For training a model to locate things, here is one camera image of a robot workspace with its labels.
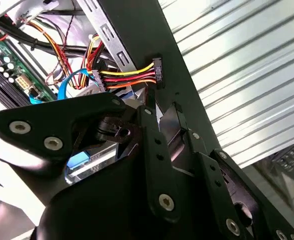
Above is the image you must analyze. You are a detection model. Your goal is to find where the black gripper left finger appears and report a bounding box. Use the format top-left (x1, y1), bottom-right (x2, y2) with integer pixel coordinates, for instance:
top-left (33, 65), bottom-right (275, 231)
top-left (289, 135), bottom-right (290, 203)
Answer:
top-left (0, 87), bottom-right (182, 223)

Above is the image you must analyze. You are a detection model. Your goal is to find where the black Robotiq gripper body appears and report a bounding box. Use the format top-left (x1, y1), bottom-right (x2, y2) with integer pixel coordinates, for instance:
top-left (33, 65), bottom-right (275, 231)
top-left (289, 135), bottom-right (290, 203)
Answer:
top-left (34, 143), bottom-right (218, 240)

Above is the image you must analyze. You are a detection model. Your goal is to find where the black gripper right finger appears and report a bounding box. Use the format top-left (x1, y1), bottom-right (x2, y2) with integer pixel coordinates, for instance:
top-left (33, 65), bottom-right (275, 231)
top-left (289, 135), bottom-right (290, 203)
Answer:
top-left (160, 101), bottom-right (294, 240)

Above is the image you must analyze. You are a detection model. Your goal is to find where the blue SATA wire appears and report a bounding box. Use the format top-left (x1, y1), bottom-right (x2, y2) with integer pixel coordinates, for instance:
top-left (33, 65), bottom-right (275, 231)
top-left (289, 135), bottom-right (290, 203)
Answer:
top-left (57, 67), bottom-right (95, 101)

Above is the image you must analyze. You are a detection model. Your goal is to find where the hard disk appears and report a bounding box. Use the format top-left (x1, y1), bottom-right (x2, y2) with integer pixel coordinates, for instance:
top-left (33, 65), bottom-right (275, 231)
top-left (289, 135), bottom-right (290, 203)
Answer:
top-left (65, 149), bottom-right (119, 185)

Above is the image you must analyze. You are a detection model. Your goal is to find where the orange red yellow power wire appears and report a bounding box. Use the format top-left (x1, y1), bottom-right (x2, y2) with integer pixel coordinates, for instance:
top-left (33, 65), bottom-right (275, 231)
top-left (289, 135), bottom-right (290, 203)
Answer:
top-left (81, 34), bottom-right (166, 91)

